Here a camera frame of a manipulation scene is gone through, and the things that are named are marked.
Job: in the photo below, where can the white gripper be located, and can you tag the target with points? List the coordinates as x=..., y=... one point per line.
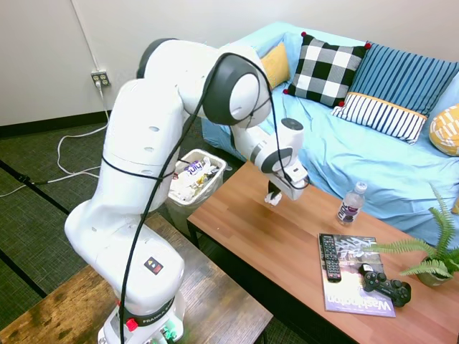
x=294, y=184

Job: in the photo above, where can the white tissue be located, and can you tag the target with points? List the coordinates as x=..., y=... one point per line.
x=269, y=199

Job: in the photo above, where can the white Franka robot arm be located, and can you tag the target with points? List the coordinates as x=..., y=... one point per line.
x=143, y=154

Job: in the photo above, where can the beige plastic trash bin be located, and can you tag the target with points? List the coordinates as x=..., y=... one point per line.
x=211, y=186

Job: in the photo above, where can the wooden coffee table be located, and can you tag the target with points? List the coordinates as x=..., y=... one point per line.
x=287, y=251

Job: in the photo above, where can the discarded snack wrappers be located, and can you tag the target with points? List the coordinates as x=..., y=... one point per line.
x=208, y=175

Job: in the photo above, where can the clear hint water bottle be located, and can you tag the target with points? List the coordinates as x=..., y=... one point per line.
x=349, y=208

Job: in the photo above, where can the discarded hint bottle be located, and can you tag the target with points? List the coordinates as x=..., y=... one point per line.
x=195, y=168

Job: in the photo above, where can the light blue sofa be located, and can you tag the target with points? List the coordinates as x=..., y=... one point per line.
x=358, y=168

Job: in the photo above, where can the black TV remote control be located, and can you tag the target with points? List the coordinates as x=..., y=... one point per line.
x=330, y=259

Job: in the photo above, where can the pile of discarded white tissues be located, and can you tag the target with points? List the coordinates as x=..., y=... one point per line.
x=183, y=186

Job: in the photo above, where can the mustard yellow square pillow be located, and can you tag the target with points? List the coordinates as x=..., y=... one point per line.
x=276, y=66

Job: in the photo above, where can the rustic wooden robot stand table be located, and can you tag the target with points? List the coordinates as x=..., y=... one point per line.
x=222, y=308

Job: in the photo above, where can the white navy striped lumbar pillow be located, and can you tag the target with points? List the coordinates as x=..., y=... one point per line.
x=380, y=116

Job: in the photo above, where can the black white checkered pillow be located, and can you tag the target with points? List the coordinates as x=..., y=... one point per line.
x=324, y=71

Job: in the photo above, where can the Washington magazine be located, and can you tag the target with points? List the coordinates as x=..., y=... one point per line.
x=353, y=297

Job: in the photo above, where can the black game controller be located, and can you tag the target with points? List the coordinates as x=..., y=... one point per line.
x=385, y=286

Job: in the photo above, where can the blue striped pillow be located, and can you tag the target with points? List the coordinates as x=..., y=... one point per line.
x=401, y=79

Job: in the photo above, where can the artificial fern in pot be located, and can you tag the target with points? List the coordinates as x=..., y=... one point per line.
x=435, y=265

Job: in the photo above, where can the yellow white patterned bolster pillow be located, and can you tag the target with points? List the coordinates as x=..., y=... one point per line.
x=446, y=130

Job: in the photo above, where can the orange yellow striped pillow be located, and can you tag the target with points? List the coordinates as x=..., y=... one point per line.
x=456, y=206

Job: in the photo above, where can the red emergency stop button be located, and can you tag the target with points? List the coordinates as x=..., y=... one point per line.
x=131, y=324

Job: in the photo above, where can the black floor stand leg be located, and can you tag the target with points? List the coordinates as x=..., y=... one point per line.
x=39, y=191

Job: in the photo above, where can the white wall outlet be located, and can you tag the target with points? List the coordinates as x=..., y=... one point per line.
x=100, y=79

